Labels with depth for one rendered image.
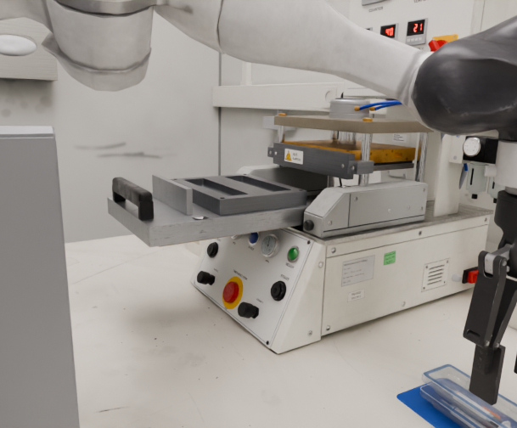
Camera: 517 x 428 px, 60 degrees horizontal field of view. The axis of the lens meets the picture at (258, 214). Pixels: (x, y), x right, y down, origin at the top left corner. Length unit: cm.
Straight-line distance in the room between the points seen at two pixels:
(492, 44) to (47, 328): 44
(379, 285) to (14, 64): 159
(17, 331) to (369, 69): 49
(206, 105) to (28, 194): 217
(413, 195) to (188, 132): 163
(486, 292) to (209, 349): 43
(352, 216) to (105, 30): 46
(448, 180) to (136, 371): 66
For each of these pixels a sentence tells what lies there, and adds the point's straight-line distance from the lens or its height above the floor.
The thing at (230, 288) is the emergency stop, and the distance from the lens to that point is 85.
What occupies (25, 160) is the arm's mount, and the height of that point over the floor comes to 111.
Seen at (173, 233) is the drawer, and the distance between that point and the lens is 64.
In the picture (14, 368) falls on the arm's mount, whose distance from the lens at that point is 24.
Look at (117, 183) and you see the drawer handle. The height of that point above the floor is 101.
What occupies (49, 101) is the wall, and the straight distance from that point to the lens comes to 214.
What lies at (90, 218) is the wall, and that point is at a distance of 223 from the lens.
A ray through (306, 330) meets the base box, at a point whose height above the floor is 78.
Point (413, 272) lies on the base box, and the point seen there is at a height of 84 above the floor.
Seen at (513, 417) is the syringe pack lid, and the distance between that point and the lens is 64.
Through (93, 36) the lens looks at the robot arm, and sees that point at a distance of 53.
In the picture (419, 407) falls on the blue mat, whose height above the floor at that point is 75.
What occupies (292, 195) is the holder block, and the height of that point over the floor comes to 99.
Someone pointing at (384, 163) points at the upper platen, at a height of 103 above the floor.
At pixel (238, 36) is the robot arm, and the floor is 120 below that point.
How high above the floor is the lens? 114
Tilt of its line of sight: 14 degrees down
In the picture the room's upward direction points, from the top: 1 degrees clockwise
